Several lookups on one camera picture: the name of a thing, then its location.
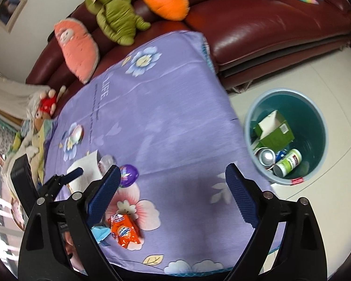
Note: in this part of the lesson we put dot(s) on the person's left forearm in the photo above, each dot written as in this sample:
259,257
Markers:
70,246

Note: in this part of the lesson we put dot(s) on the red dressed plush bear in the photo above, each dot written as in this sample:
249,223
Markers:
48,102

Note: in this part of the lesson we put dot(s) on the teal trash bin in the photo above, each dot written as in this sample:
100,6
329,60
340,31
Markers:
307,114

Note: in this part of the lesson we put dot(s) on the clear plastic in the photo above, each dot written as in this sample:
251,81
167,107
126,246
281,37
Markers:
106,161

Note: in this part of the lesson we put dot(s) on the green white biscuit box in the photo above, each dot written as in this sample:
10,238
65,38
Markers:
276,134

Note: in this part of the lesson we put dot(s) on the dark red leather sofa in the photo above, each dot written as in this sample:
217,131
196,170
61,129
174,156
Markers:
266,29

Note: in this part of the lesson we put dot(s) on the orange snack packet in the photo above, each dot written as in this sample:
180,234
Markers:
124,229

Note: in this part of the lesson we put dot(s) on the white blanket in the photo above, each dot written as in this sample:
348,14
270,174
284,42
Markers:
8,90

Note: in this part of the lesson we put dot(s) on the pink carrot plush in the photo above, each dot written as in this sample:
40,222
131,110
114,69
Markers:
76,49

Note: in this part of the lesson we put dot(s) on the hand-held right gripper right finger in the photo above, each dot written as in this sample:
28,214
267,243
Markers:
239,196

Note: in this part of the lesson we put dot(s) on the purple floral tablecloth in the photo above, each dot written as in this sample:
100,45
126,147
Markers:
169,123

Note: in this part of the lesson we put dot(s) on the brown plush bear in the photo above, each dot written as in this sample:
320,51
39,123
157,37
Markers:
41,120

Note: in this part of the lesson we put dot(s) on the cream plush toy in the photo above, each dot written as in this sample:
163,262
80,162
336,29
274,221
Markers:
32,149

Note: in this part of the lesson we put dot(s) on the green dinosaur plush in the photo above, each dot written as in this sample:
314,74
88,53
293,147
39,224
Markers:
114,17

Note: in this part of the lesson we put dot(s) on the white tissue paper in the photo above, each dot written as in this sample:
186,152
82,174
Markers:
83,169

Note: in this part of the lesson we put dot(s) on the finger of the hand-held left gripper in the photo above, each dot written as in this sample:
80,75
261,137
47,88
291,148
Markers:
74,174

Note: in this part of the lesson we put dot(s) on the white pill bottle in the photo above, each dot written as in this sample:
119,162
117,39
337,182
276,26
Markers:
288,162

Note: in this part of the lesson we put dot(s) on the red soda can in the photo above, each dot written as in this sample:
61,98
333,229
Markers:
266,156

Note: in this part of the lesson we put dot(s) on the blue white packet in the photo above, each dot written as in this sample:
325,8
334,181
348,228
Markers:
101,232

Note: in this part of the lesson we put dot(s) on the framed wall picture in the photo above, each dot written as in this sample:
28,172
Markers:
10,10

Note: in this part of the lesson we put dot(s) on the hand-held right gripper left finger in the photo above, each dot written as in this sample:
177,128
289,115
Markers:
105,193

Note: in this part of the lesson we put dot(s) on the purple toy egg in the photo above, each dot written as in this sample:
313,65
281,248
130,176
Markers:
130,175

